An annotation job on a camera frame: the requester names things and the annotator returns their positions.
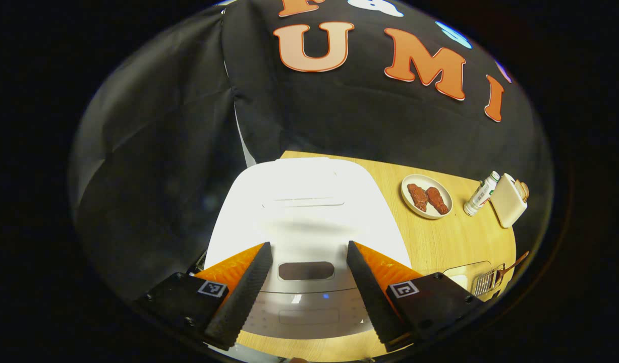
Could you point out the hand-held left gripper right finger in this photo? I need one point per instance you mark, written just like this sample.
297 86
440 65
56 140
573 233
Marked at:
370 297

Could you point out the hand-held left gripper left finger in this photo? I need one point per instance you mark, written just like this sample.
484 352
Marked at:
243 297

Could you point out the white rice cooker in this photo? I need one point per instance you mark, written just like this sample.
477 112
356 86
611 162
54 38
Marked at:
299 201

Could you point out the clear plastic rice container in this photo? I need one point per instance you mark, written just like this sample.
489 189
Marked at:
465 269

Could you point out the white round plate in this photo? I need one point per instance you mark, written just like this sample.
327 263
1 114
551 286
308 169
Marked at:
410 201

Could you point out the red meat piece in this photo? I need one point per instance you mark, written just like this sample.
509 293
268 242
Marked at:
417 196
437 200

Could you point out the white drink bottle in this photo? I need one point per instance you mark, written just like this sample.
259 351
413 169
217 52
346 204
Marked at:
481 194

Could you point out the white toaster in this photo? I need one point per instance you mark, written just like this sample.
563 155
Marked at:
506 204

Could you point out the toasted bread slice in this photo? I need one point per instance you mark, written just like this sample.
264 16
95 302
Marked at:
523 190

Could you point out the black backdrop cloth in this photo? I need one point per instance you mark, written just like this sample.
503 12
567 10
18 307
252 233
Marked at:
163 126

